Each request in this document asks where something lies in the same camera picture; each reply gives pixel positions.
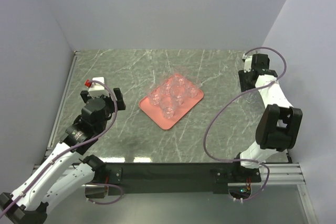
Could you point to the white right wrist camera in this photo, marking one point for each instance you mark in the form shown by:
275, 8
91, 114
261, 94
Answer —
247, 62

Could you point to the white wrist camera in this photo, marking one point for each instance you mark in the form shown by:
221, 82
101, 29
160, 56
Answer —
95, 86
247, 62

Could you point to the clear faceted glass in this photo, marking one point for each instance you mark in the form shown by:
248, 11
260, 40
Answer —
166, 86
193, 85
178, 93
168, 107
154, 95
179, 75
251, 98

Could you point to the aluminium front frame rail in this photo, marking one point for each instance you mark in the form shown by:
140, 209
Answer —
286, 198

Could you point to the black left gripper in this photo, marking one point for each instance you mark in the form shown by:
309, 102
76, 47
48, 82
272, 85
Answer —
121, 104

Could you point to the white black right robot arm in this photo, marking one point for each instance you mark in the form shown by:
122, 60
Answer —
279, 125

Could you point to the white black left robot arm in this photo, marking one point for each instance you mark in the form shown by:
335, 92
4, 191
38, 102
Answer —
66, 168

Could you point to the pink plastic tray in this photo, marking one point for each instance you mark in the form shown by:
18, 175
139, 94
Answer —
155, 113

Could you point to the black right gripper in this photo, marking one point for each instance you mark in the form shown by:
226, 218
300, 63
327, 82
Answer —
243, 86

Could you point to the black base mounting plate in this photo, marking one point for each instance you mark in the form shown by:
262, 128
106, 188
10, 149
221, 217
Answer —
141, 178

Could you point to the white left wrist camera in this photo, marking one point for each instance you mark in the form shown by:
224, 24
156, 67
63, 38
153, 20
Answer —
95, 86

